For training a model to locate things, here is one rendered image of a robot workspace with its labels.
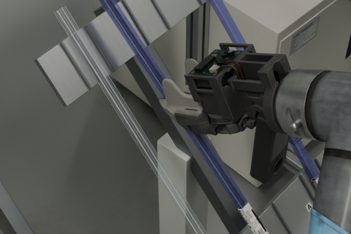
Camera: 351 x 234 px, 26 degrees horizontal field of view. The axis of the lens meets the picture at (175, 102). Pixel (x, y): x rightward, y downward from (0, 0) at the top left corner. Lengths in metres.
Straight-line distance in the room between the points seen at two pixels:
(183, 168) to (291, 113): 0.37
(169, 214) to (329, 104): 0.57
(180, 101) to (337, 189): 0.26
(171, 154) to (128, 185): 1.00
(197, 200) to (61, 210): 0.91
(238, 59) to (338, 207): 0.21
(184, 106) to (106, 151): 1.30
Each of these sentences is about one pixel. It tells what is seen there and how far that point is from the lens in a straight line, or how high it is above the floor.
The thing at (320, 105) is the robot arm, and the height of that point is 1.16.
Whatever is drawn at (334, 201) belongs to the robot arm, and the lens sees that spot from 0.74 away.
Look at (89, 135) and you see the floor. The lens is 2.26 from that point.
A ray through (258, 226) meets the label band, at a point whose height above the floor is 0.85.
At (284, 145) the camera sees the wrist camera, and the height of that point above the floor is 1.02.
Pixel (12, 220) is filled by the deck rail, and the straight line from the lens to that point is 1.02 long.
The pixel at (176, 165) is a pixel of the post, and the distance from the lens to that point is 1.15.
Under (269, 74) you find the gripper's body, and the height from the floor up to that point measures 1.15.
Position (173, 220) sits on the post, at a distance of 1.28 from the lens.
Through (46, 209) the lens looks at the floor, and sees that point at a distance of 2.11.
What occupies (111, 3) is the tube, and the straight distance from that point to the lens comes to 0.95.
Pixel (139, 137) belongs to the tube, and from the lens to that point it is 0.99.
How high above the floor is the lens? 1.72
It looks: 48 degrees down
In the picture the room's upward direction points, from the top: straight up
